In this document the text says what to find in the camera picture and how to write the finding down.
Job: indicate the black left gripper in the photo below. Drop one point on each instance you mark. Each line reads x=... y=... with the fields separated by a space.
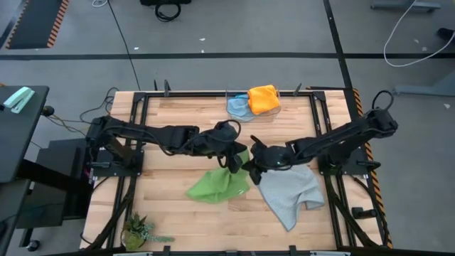
x=220 y=140

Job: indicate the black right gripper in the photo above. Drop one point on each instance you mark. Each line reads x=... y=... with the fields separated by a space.
x=273 y=158

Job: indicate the green microfiber towel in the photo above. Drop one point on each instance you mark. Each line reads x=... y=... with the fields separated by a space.
x=220 y=185

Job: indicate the blue microfiber towel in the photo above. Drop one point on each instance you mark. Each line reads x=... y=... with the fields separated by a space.
x=238 y=106

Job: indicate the clear plastic bin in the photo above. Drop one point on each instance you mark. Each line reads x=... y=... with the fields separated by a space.
x=272 y=115

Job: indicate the orange microfiber towel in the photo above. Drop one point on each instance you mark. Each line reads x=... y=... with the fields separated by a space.
x=263 y=99

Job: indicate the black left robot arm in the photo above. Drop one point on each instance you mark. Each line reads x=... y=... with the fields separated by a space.
x=142 y=135

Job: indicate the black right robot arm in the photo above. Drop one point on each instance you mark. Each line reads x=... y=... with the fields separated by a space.
x=337 y=138

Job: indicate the grey microfiber towel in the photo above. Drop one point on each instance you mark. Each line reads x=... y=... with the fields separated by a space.
x=291 y=195

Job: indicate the black clamp knob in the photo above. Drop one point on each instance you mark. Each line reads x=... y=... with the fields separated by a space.
x=359 y=212

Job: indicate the potted succulent plant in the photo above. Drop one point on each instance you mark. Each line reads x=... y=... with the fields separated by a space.
x=135 y=231

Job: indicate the orange black hazard strip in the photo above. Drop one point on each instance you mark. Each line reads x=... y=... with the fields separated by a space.
x=379 y=199

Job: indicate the black cabinet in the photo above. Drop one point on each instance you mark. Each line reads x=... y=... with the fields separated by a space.
x=60 y=185

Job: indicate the black equipment box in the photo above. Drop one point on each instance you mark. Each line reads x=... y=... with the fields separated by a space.
x=163 y=1

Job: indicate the grey furniture foot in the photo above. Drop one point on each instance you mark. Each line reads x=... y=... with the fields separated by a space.
x=426 y=89
x=405 y=5

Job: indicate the black desk knob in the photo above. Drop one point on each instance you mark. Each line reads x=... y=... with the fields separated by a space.
x=48 y=111

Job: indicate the black caster wheel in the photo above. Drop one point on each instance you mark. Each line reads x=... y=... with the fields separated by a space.
x=33 y=245

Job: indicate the black side desk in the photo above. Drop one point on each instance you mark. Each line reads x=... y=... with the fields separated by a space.
x=17 y=142

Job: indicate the mint green stapler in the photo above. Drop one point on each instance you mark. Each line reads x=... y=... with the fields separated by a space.
x=19 y=99

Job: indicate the person's foot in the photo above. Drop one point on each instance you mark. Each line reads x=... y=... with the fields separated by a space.
x=446 y=33

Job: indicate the black orange-edged floor mat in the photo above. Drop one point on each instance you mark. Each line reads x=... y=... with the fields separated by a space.
x=35 y=21

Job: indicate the black metal table frame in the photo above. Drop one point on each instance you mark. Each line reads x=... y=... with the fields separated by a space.
x=199 y=94

